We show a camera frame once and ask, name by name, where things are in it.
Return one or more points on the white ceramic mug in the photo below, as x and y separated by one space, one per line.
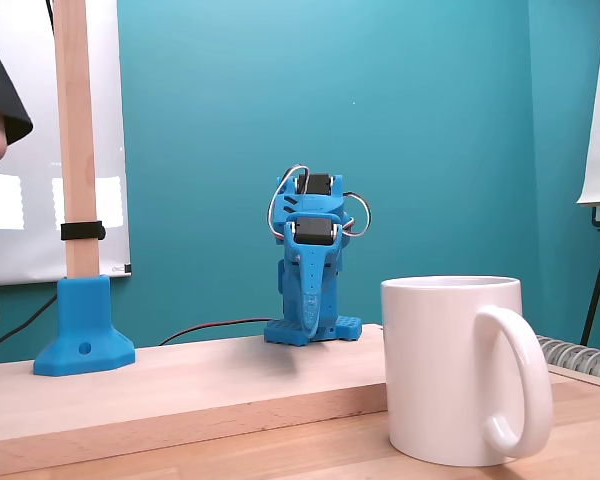
430 360

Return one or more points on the raised wooden board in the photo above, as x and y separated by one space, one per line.
180 385

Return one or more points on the grey ribbed metal object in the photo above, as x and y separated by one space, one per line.
580 357

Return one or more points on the person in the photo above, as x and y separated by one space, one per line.
0 100

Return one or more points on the blue printed post base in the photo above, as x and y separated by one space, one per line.
80 325

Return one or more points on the wooden post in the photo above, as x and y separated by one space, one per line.
75 125

